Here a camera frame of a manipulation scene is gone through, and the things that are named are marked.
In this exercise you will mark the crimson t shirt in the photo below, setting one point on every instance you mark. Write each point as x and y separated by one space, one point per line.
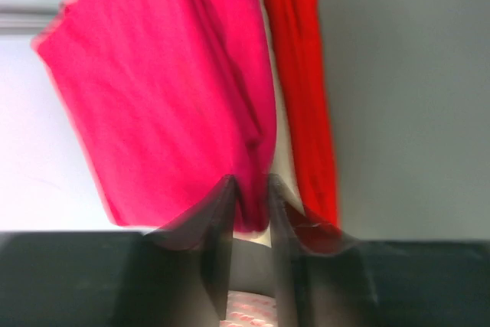
167 97

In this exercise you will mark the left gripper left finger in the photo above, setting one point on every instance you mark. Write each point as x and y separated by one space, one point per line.
177 275

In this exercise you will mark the left aluminium frame post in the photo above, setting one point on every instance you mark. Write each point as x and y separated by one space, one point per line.
20 17

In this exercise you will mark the pink crumpled t shirt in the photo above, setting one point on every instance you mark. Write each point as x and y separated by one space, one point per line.
249 309

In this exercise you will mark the folded red t shirt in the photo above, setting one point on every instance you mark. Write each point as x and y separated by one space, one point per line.
297 45

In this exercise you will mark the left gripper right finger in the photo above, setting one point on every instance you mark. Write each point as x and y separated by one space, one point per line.
325 277

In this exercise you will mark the folded beige t shirt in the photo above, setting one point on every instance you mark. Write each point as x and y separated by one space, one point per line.
282 164

